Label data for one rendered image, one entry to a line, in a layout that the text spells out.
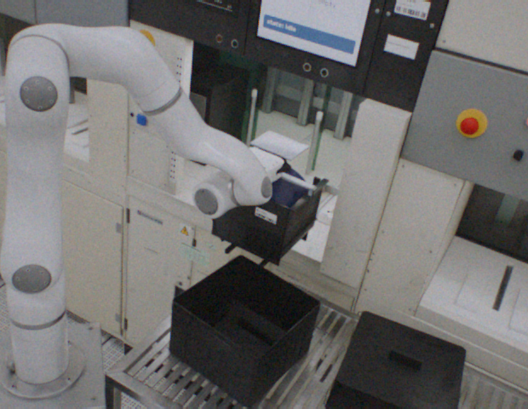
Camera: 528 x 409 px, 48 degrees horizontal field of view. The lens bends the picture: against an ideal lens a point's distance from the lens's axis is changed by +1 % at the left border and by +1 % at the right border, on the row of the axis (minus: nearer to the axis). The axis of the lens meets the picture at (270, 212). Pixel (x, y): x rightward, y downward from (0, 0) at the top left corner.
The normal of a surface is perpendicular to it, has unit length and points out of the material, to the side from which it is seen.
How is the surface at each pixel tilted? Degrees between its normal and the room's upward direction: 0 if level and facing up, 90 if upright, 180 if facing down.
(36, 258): 64
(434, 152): 90
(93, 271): 90
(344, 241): 90
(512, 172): 90
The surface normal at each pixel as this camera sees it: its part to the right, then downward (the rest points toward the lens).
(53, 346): 0.72, 0.47
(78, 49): -0.62, 0.43
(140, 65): 0.48, 0.37
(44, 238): 0.54, 0.11
